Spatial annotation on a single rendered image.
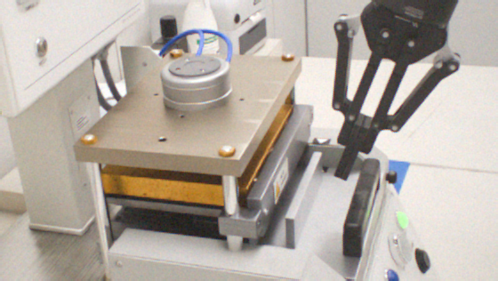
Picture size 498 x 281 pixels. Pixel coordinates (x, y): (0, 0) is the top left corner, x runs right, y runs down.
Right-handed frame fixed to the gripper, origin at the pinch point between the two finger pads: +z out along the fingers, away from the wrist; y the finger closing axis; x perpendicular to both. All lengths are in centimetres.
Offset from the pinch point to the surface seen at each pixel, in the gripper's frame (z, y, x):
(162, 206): 9.7, -16.4, -10.3
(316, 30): 87, -30, 241
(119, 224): 14.6, -20.7, -10.1
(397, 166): 29, 10, 52
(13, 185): 47, -53, 25
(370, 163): 4.4, 2.7, 5.9
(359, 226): 4.4, 3.5, -7.1
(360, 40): 84, -10, 240
